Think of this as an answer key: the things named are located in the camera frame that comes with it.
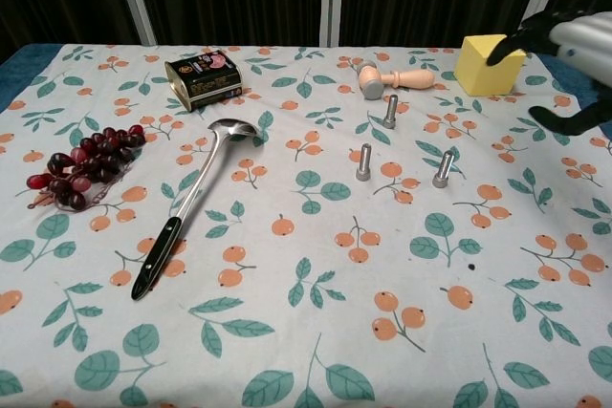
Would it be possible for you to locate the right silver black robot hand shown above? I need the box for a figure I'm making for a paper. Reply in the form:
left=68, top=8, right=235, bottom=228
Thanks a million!
left=485, top=10, right=612, bottom=138

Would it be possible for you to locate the steel bolt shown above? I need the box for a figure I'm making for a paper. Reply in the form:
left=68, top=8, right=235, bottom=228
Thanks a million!
left=381, top=94, right=401, bottom=131
left=432, top=149, right=455, bottom=188
left=355, top=142, right=375, bottom=183

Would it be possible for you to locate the blue table cover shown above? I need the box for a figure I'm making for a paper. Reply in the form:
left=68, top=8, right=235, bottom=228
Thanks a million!
left=0, top=42, right=612, bottom=141

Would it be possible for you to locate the yellow foam cube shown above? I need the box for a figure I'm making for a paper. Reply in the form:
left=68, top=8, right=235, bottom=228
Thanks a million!
left=453, top=33, right=527, bottom=97

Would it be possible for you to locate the wooden toy hammer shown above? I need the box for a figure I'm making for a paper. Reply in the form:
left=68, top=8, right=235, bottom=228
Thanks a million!
left=358, top=58, right=436, bottom=101

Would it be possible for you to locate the floral fruit print tablecloth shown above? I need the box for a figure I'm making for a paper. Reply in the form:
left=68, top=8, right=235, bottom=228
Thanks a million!
left=0, top=43, right=612, bottom=408

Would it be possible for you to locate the black gold food tin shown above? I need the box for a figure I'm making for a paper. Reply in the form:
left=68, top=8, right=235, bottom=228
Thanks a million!
left=164, top=48, right=244, bottom=113

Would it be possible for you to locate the dark red grape bunch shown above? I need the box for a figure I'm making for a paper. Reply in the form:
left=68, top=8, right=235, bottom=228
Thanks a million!
left=26, top=124, right=147, bottom=212

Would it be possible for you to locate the steel ladle black handle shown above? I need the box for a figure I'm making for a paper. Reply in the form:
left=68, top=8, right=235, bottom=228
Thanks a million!
left=131, top=118, right=262, bottom=302

